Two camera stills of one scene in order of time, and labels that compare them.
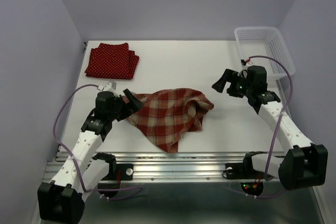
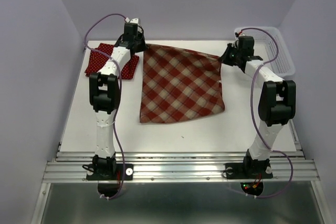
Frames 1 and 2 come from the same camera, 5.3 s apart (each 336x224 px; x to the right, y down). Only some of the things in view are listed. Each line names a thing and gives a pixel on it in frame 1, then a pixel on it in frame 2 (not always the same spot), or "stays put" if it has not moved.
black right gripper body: x=239 y=86 → x=230 y=56
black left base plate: x=119 y=172 stays put
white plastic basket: x=265 y=41 stays put
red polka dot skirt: x=112 y=61 stays put
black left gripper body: x=121 y=110 → x=139 y=41
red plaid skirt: x=167 y=115 → x=178 y=83
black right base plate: x=242 y=171 stays put
